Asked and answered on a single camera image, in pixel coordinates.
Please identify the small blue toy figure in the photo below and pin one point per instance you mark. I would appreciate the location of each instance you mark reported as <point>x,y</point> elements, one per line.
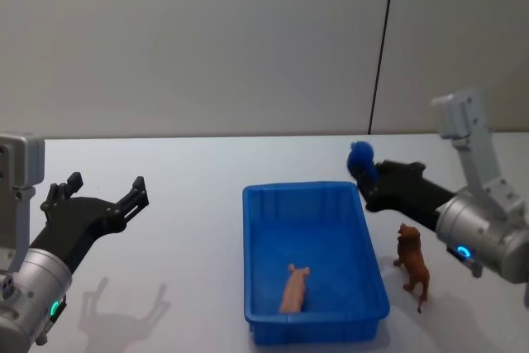
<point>359,156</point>

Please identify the blue plastic bin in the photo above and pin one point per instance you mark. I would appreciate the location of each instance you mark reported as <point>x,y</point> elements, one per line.
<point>306,225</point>

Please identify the pink toy pig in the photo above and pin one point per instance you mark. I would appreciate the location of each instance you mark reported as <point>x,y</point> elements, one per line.
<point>294,291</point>

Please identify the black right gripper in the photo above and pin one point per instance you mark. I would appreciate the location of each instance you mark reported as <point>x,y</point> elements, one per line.
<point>407,192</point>

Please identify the brown toy lion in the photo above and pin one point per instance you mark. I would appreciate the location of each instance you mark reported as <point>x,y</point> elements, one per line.
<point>415,266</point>

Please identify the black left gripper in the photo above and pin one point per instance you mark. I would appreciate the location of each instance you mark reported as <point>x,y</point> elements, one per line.
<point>78,216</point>

